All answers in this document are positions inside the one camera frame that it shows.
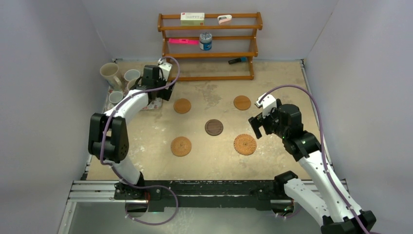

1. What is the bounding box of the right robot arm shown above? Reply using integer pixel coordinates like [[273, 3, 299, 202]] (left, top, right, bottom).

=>
[[248, 95, 376, 234]]

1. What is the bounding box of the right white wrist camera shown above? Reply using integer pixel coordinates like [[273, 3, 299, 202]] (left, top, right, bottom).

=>
[[255, 94, 277, 118]]

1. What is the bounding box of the smooth wooden coaster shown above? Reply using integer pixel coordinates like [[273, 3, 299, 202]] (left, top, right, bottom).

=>
[[173, 98, 191, 114], [233, 96, 251, 111]]

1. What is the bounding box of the pink white small device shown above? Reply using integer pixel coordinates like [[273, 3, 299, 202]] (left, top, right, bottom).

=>
[[217, 15, 232, 25]]

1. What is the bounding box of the woven rattan coaster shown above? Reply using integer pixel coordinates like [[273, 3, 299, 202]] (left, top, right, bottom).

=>
[[170, 136, 192, 156], [233, 134, 257, 156]]

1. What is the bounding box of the tall cream mug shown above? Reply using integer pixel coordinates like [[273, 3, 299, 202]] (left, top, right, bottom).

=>
[[99, 62, 124, 90]]

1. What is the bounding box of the cream mug with plant print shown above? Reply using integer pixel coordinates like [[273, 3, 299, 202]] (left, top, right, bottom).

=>
[[127, 78, 138, 92]]

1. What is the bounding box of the purple cable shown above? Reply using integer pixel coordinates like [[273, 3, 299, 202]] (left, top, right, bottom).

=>
[[99, 56, 181, 226], [258, 84, 381, 234]]

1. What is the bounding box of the blue white lidded jar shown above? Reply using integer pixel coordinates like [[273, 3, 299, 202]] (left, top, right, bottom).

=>
[[199, 32, 213, 51]]

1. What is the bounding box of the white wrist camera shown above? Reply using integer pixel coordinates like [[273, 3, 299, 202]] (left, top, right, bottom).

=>
[[157, 59, 172, 81], [255, 94, 277, 118]]

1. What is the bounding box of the floral pattern tray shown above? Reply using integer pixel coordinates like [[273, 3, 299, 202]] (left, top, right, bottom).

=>
[[104, 87, 162, 111]]

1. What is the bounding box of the black aluminium base frame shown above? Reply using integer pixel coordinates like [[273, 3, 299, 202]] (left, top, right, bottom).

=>
[[57, 163, 351, 234]]

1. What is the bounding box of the wooden three-tier shelf rack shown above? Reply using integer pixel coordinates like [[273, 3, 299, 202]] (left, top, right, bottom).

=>
[[157, 12, 263, 81]]

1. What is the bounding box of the white green cardboard box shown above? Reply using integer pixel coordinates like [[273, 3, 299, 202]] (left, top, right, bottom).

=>
[[180, 12, 205, 26]]

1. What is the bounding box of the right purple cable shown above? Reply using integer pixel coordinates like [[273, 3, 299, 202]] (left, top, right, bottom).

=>
[[258, 84, 381, 234]]

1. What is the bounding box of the small grey white mug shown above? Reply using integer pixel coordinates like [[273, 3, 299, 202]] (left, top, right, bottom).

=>
[[108, 91, 124, 106]]

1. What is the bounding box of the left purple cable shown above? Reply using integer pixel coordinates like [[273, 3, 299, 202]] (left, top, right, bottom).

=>
[[99, 56, 181, 226]]

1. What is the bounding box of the pink highlighter marker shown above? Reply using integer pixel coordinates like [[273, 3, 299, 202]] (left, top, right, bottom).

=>
[[168, 38, 199, 45]]

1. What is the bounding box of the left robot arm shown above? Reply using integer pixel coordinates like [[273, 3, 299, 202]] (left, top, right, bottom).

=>
[[88, 62, 176, 199]]

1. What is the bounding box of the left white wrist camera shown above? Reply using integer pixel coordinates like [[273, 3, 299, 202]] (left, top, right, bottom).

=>
[[157, 59, 172, 81]]

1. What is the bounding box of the black blue marker pen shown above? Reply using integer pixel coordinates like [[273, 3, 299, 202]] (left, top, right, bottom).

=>
[[228, 57, 247, 65]]

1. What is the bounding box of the dark brown wooden coaster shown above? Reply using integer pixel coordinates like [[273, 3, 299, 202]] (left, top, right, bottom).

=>
[[205, 119, 224, 136]]

